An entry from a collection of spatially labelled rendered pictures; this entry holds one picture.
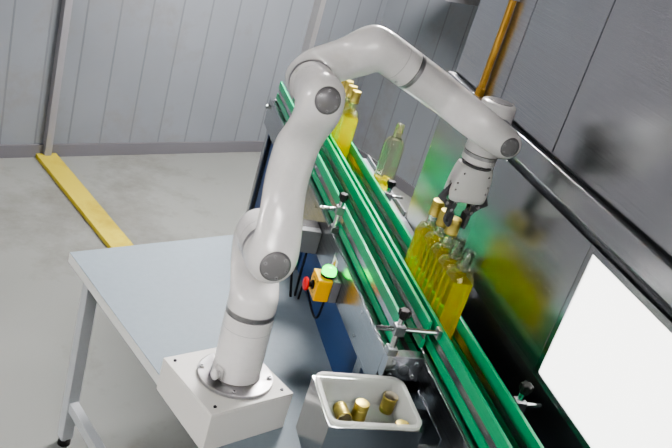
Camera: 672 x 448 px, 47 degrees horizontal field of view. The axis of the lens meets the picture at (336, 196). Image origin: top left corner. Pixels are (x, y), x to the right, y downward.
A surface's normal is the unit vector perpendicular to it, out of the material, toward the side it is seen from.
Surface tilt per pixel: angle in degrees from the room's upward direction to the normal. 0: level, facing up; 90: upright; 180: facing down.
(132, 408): 0
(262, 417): 90
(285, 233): 59
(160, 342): 0
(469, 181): 91
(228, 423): 90
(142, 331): 0
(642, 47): 90
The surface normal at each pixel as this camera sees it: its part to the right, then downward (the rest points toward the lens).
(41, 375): 0.27, -0.88
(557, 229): -0.94, -0.15
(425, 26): -0.75, 0.06
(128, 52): 0.60, 0.47
